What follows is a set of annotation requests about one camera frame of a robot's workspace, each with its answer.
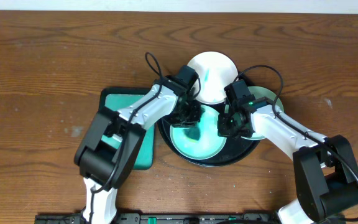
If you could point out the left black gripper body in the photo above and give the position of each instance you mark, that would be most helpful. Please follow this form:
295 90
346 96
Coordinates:
184 116

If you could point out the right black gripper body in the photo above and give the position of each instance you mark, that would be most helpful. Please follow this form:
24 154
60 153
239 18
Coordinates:
228 126

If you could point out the dark green sponge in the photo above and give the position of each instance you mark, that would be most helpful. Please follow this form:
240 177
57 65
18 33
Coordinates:
193 133

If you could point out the light green plate front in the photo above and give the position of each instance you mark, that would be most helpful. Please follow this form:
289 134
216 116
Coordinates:
210 142

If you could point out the light green plate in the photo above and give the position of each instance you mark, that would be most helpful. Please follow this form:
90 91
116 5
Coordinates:
210 142
259 93

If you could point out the white plate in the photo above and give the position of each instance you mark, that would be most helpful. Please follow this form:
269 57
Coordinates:
215 71

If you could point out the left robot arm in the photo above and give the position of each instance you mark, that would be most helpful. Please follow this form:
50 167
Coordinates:
107 154

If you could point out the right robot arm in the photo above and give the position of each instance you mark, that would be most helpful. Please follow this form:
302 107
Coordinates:
325 169

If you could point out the black round tray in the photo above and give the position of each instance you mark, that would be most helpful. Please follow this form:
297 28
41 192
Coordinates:
234 149

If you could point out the green rectangular soapy tray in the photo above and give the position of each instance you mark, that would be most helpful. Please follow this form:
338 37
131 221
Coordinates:
116 98

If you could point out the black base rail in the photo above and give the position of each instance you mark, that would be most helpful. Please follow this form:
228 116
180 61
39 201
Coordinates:
135 218

